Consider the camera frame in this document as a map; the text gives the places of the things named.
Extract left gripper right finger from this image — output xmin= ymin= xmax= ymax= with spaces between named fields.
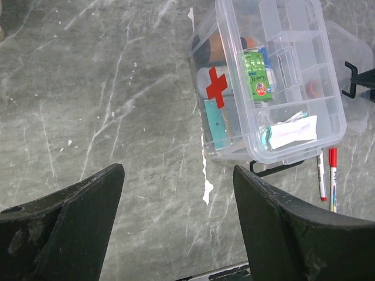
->
xmin=233 ymin=166 xmax=374 ymax=280

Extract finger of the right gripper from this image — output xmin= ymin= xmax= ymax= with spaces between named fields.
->
xmin=350 ymin=67 xmax=374 ymax=102

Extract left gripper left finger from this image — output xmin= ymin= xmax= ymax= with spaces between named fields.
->
xmin=1 ymin=164 xmax=125 ymax=280

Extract clear box lid black handle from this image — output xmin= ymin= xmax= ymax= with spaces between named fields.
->
xmin=325 ymin=20 xmax=375 ymax=132

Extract small orange round tin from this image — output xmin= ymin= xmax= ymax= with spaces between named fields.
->
xmin=305 ymin=80 xmax=322 ymax=98

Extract clear compartment tray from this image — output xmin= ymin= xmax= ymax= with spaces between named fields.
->
xmin=215 ymin=1 xmax=346 ymax=164

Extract white teal bandage wrappers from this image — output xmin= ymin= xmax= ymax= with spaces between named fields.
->
xmin=260 ymin=111 xmax=318 ymax=150

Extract clear plastic medicine box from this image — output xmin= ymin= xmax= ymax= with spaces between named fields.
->
xmin=186 ymin=0 xmax=348 ymax=178

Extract green small sachet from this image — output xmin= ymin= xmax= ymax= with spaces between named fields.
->
xmin=243 ymin=50 xmax=272 ymax=102

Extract brown bottle orange cap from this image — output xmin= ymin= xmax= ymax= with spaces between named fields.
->
xmin=192 ymin=32 xmax=257 ymax=67

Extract white bottle green label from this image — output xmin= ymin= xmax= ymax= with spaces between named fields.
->
xmin=196 ymin=66 xmax=235 ymax=97

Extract red cap marker pen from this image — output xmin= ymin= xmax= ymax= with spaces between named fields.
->
xmin=316 ymin=152 xmax=327 ymax=201

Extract green cap marker pen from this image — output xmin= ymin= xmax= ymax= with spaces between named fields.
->
xmin=329 ymin=148 xmax=338 ymax=213

